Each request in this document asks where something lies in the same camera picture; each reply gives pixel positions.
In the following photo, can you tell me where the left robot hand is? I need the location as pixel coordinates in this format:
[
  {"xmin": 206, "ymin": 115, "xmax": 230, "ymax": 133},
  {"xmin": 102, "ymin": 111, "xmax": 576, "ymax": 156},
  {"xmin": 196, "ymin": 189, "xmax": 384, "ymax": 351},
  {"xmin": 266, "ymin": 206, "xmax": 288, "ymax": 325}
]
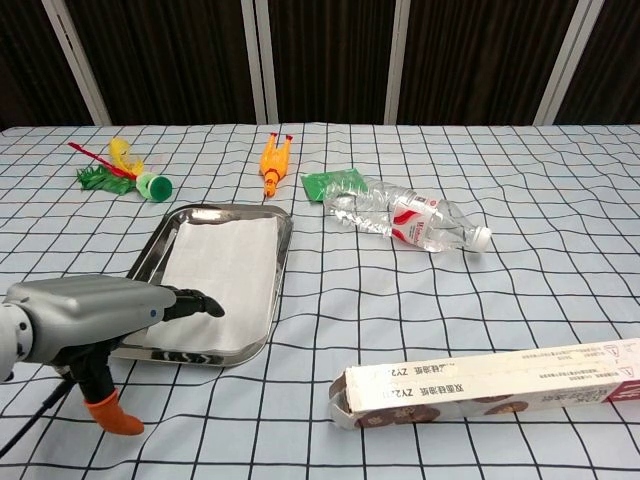
[{"xmin": 3, "ymin": 273, "xmax": 226, "ymax": 437}]

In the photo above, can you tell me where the white paper sheet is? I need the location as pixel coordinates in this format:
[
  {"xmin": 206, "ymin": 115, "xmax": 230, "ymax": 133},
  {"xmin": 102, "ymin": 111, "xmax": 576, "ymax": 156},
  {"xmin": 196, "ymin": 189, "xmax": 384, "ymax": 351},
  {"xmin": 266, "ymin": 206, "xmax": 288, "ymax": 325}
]
[{"xmin": 122, "ymin": 218, "xmax": 280, "ymax": 354}]

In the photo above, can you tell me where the stainless steel tray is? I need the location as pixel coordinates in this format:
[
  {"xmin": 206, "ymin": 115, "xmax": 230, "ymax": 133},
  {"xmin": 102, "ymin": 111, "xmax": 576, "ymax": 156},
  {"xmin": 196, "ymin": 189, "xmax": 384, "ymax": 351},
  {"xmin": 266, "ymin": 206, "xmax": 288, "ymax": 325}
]
[{"xmin": 107, "ymin": 202, "xmax": 294, "ymax": 369}]

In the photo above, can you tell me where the checked blue tablecloth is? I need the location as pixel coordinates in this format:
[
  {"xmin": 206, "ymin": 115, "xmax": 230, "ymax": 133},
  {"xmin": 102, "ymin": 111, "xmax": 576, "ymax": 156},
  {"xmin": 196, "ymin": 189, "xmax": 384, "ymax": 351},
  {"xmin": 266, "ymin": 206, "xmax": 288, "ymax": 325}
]
[{"xmin": 0, "ymin": 122, "xmax": 640, "ymax": 480}]

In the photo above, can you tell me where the feather shuttlecock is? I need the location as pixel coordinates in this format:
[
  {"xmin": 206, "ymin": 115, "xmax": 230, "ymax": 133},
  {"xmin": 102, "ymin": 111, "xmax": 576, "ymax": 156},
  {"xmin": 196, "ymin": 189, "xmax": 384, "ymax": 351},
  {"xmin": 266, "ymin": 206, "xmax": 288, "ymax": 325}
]
[{"xmin": 68, "ymin": 137, "xmax": 174, "ymax": 203}]

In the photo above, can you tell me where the orange rubber chicken toy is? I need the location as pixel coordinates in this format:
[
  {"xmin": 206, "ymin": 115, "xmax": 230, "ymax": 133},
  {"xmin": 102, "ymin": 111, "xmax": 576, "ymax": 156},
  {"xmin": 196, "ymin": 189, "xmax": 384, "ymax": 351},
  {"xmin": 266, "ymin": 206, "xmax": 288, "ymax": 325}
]
[{"xmin": 258, "ymin": 132, "xmax": 295, "ymax": 201}]

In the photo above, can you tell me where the green packet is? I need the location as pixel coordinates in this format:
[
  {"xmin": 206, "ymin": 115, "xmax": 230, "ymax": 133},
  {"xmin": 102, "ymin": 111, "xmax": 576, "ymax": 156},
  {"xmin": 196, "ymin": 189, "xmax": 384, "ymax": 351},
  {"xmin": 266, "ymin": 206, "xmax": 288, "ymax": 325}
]
[{"xmin": 299, "ymin": 167, "xmax": 369, "ymax": 203}]

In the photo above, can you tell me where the black pleated curtain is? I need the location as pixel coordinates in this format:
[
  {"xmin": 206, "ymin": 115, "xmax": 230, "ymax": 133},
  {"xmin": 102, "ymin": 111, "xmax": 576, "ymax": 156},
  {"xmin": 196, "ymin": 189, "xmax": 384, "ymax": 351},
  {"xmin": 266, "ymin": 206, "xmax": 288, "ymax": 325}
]
[{"xmin": 0, "ymin": 0, "xmax": 640, "ymax": 129}]

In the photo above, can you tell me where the clear plastic water bottle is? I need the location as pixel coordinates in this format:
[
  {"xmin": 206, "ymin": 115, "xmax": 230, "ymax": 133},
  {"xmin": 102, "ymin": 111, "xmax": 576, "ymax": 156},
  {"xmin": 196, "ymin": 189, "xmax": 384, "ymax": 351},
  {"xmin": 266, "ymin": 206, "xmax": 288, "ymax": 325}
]
[{"xmin": 323, "ymin": 175, "xmax": 492, "ymax": 255}]

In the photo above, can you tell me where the long baking paper box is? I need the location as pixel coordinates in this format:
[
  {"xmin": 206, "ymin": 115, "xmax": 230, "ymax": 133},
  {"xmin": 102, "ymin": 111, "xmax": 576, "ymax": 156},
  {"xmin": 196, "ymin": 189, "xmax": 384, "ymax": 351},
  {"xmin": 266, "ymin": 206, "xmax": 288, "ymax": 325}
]
[{"xmin": 329, "ymin": 338, "xmax": 640, "ymax": 432}]

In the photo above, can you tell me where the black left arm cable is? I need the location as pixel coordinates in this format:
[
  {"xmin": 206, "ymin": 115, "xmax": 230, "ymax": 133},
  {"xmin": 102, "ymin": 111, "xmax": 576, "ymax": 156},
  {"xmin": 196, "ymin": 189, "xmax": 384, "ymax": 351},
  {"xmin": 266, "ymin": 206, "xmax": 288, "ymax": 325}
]
[{"xmin": 0, "ymin": 377, "xmax": 74, "ymax": 451}]

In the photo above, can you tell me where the white metal frame post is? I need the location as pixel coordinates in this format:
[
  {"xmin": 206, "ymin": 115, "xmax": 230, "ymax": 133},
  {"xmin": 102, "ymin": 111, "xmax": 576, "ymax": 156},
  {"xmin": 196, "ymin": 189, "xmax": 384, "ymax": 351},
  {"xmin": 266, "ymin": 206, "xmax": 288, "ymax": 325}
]
[
  {"xmin": 239, "ymin": 0, "xmax": 280, "ymax": 125},
  {"xmin": 40, "ymin": 0, "xmax": 112, "ymax": 126},
  {"xmin": 533, "ymin": 0, "xmax": 601, "ymax": 125},
  {"xmin": 383, "ymin": 0, "xmax": 412, "ymax": 125}
]

